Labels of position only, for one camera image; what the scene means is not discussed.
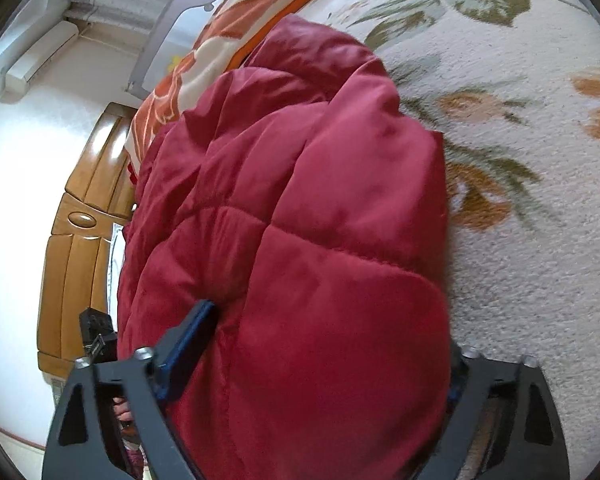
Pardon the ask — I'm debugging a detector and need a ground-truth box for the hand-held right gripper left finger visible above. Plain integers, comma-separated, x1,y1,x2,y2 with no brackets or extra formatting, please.
42,299,221,480

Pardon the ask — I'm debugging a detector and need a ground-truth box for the cream floral bed blanket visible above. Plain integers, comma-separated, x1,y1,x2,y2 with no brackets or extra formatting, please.
295,0,600,480

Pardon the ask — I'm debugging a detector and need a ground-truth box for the person's left hand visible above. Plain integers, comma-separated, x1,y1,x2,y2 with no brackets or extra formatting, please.
112,397,134,424

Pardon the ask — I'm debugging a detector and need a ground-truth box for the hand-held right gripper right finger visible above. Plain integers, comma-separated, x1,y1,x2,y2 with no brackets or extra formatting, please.
420,342,568,480

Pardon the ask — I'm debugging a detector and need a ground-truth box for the grey bed guard rail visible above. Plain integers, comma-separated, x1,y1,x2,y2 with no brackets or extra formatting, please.
126,0,253,100

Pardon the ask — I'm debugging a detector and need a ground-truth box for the white air conditioner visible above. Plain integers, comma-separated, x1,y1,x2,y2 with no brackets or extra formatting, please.
4,21,81,95

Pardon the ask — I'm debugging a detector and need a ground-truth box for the wooden headboard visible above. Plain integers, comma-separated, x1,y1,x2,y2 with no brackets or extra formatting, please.
36,102,142,377

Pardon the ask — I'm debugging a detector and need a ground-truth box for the orange flower patterned blanket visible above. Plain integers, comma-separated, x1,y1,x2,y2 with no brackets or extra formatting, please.
125,0,363,186

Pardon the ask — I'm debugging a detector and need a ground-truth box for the red quilted coat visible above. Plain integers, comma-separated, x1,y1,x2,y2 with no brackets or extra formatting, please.
116,14,453,480

